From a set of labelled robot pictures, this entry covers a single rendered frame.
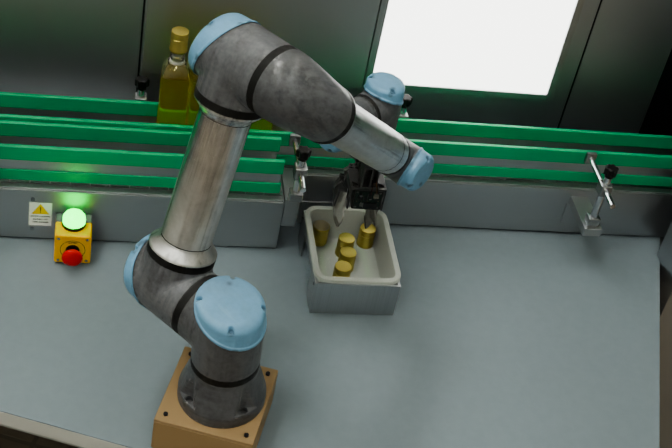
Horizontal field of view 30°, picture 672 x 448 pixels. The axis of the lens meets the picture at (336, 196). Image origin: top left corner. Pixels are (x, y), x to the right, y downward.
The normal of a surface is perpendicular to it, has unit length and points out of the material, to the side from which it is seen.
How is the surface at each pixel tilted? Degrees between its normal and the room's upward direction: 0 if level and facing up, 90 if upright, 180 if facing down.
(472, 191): 90
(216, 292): 9
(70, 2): 90
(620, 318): 0
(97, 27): 90
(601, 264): 0
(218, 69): 77
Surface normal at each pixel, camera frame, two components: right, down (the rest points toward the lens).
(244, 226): 0.12, 0.63
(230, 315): 0.23, -0.67
